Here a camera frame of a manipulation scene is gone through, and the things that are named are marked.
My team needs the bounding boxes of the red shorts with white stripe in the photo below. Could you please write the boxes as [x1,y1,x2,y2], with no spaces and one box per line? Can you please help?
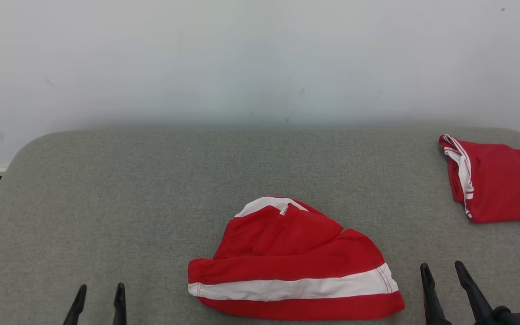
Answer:
[188,196,405,321]

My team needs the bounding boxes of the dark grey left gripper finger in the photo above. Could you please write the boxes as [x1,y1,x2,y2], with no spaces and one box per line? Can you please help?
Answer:
[63,284,87,325]
[113,283,127,325]

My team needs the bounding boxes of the grey fabric sofa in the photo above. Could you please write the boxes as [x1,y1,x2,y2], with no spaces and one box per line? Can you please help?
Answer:
[0,128,520,325]

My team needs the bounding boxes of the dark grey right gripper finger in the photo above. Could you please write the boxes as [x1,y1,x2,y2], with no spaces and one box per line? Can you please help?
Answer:
[455,260,495,325]
[420,263,452,325]

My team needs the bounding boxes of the red Bulls 23 jersey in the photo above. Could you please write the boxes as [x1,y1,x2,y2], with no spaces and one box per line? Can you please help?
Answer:
[438,134,520,223]

